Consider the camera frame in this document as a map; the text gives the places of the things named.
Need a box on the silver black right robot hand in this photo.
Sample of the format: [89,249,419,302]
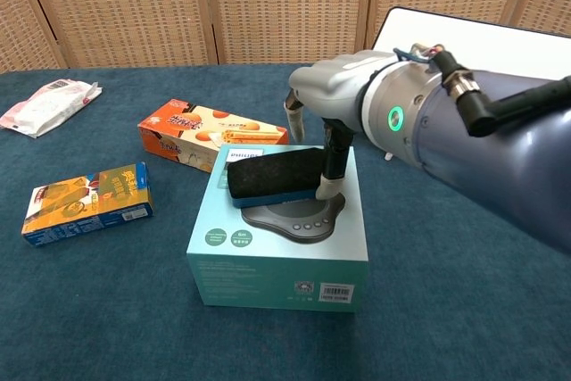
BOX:
[284,50,396,201]

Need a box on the black and blue board eraser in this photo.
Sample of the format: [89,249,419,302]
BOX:
[226,146,327,210]

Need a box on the orange egg roll box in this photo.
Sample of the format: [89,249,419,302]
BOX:
[137,99,290,174]

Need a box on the teal Philips speaker box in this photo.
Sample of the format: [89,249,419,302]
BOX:
[186,143,370,313]

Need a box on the woven bamboo folding screen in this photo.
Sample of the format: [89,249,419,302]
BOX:
[0,0,571,72]

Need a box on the yellow blue snack box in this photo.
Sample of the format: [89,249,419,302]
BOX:
[21,162,155,248]

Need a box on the pink white snack packet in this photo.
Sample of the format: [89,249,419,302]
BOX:
[0,79,103,139]

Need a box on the dark blue table mat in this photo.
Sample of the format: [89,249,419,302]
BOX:
[0,62,571,381]

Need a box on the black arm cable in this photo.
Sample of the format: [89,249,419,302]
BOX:
[392,44,571,137]

